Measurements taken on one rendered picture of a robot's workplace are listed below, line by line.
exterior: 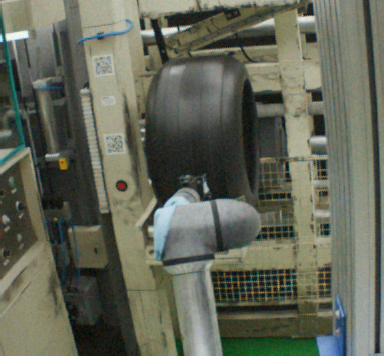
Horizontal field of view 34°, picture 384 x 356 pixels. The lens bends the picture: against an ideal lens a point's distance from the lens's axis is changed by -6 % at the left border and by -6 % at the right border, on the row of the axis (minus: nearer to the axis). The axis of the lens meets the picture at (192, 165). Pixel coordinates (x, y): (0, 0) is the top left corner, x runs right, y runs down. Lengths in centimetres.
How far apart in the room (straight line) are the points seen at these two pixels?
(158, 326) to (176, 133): 91
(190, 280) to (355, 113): 71
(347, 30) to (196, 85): 138
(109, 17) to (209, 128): 54
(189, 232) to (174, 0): 126
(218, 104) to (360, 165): 129
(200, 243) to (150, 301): 122
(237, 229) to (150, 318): 129
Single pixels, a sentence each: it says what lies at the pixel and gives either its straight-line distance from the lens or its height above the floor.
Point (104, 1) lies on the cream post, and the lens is 230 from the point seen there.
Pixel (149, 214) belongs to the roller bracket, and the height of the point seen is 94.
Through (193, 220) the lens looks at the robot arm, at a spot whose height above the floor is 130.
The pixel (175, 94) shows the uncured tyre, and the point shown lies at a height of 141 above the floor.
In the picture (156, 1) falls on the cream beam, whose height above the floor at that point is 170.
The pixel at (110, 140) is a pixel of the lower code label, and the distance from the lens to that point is 239.
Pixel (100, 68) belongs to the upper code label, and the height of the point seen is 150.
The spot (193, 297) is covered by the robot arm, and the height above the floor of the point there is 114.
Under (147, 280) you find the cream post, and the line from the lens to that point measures 258.
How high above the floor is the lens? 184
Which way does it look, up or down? 18 degrees down
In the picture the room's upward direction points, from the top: 7 degrees counter-clockwise
